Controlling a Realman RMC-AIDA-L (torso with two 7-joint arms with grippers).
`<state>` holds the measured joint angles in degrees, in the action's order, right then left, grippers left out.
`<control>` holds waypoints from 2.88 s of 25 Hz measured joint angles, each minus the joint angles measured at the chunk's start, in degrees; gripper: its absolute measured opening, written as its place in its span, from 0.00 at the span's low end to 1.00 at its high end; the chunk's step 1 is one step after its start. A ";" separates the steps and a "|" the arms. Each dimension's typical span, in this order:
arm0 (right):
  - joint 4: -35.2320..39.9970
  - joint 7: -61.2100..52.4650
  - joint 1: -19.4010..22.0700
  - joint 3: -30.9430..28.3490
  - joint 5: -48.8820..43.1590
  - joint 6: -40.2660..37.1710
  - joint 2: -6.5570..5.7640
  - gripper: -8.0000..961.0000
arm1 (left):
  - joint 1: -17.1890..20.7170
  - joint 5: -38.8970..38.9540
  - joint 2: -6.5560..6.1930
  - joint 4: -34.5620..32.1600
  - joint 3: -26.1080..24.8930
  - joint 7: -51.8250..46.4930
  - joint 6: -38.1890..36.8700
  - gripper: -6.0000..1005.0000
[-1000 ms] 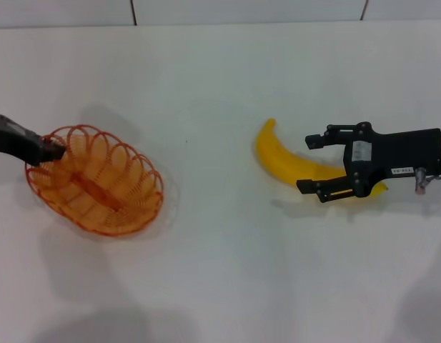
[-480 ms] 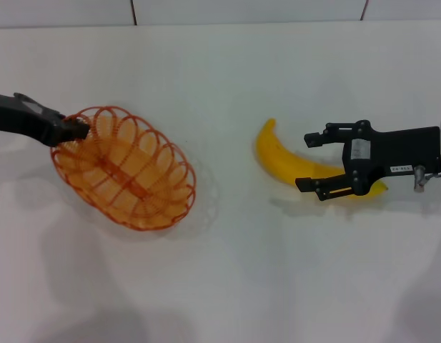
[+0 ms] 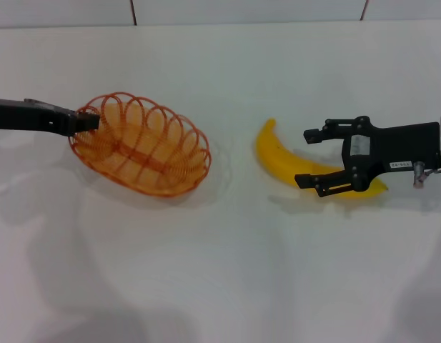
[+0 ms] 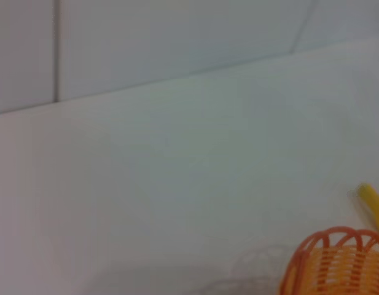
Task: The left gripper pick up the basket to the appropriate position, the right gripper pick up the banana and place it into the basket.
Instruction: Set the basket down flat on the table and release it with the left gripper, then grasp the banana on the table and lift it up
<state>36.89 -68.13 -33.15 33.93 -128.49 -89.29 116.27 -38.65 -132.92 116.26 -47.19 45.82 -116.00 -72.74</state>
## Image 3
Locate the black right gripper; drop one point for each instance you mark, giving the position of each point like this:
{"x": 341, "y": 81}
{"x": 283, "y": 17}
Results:
{"x": 395, "y": 146}

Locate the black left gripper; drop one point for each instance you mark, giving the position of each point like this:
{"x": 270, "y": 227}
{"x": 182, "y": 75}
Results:
{"x": 27, "y": 116}

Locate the yellow banana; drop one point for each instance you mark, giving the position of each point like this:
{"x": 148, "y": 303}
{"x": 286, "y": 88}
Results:
{"x": 277, "y": 157}

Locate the orange woven plastic basket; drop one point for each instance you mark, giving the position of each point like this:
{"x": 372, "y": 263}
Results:
{"x": 134, "y": 151}

